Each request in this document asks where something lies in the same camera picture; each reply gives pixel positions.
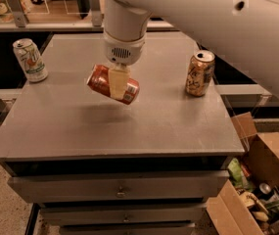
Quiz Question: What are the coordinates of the grey drawer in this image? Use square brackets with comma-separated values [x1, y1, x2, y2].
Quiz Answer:
[8, 170, 228, 203]
[60, 222, 195, 235]
[41, 203, 207, 226]

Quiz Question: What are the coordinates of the left metal bracket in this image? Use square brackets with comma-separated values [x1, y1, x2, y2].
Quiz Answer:
[7, 0, 28, 27]

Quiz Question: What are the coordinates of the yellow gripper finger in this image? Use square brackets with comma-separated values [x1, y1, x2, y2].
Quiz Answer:
[108, 64, 130, 100]

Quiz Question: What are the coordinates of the metal bracket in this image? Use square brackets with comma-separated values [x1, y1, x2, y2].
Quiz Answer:
[7, 0, 28, 27]
[89, 0, 103, 26]

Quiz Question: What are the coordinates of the red coke can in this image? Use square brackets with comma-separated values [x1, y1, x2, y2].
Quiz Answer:
[86, 65, 140, 105]

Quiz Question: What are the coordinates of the cardboard box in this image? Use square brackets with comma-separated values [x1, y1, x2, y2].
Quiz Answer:
[208, 113, 279, 235]

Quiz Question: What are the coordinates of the green snack bag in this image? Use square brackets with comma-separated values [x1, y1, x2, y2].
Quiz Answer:
[227, 158, 254, 191]

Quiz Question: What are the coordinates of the silver can in box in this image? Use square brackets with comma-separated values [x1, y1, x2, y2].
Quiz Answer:
[255, 183, 273, 200]

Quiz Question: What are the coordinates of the top grey drawer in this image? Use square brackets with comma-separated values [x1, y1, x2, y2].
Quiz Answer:
[8, 170, 228, 203]

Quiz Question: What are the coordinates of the grey drawer cabinet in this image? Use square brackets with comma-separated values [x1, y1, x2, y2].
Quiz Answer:
[0, 31, 246, 235]

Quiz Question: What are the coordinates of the middle grey drawer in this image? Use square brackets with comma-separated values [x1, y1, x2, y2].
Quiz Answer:
[41, 203, 207, 226]

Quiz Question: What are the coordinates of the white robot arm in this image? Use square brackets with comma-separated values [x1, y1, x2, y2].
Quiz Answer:
[104, 0, 279, 99]

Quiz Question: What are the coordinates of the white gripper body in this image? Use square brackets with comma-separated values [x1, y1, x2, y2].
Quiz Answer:
[104, 30, 145, 66]

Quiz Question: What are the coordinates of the middle metal bracket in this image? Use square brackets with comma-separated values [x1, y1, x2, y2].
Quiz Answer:
[89, 0, 103, 26]

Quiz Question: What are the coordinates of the metal shelf rail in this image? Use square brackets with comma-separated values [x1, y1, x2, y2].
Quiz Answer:
[0, 21, 178, 32]

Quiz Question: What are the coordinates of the gold patterned soda can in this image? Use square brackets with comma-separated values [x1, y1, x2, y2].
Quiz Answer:
[185, 50, 215, 97]

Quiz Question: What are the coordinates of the bottom grey drawer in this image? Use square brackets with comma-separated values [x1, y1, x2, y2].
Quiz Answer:
[60, 222, 195, 235]

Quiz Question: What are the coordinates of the white green 7up can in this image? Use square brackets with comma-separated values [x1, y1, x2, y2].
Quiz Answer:
[13, 38, 48, 82]

